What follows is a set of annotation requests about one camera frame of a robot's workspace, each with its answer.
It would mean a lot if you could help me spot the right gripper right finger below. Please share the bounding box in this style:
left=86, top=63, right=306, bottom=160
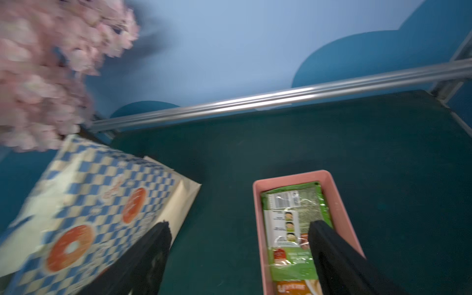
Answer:
left=308, top=221, right=407, bottom=295

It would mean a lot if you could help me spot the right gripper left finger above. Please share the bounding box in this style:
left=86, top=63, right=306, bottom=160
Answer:
left=79, top=222, right=172, bottom=295

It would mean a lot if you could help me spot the pink plastic tray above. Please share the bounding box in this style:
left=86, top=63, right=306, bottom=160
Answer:
left=253, top=170, right=363, bottom=295

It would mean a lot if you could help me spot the green soup packet red label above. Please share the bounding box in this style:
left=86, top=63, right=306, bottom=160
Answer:
left=261, top=181, right=332, bottom=295

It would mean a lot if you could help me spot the cream checkered paper bag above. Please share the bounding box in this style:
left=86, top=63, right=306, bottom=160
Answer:
left=1, top=135, right=201, bottom=295

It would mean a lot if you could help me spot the pink cherry blossom tree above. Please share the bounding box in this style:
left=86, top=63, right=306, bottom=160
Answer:
left=1, top=1, right=140, bottom=152

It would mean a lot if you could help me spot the horizontal aluminium frame bar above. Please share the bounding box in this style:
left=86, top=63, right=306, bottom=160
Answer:
left=90, top=59, right=472, bottom=133

